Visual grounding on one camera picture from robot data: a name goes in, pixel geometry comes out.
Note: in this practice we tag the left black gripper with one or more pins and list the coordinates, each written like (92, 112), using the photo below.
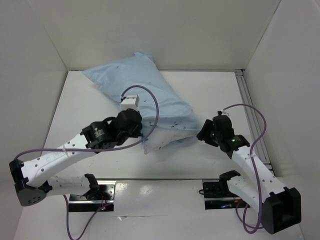
(137, 131)

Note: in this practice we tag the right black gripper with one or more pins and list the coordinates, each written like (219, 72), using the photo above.
(205, 132)

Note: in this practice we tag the white pillow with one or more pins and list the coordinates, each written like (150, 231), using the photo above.
(161, 137)

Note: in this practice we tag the light blue pillowcase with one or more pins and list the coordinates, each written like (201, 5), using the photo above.
(138, 75)

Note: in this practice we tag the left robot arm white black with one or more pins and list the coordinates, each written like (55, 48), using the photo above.
(36, 179)

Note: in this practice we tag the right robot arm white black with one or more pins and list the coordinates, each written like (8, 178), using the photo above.
(278, 206)

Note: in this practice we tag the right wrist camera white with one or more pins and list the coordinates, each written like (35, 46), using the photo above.
(222, 113)

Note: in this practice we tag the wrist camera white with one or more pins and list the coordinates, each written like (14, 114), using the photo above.
(129, 102)
(222, 113)

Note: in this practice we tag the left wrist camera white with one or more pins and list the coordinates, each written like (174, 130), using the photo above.
(129, 102)

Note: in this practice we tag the aluminium rail frame right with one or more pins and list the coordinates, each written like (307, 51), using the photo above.
(253, 120)

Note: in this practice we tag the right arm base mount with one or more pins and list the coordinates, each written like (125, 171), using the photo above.
(215, 198)

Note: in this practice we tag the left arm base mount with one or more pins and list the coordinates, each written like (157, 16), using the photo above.
(104, 199)

